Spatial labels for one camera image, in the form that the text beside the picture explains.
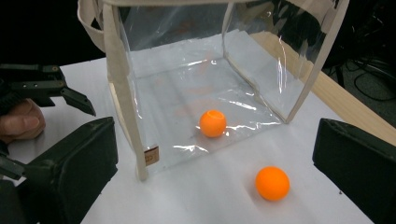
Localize orange table tennis ball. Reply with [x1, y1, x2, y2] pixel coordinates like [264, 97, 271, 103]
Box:
[255, 165, 291, 202]
[199, 109, 228, 138]

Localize clear bag with beige trim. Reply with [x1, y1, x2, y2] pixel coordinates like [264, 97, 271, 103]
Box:
[77, 0, 351, 182]

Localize black floor cables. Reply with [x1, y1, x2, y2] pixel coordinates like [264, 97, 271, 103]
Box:
[342, 55, 396, 102]

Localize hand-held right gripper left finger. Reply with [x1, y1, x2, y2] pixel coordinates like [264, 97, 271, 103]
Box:
[22, 116, 120, 224]

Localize white table cover sheet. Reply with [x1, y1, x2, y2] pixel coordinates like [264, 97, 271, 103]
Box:
[6, 29, 375, 224]

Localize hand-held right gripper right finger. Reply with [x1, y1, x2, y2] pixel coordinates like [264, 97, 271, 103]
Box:
[312, 118, 396, 224]

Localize wooden table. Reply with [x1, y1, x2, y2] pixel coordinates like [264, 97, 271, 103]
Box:
[251, 31, 396, 147]

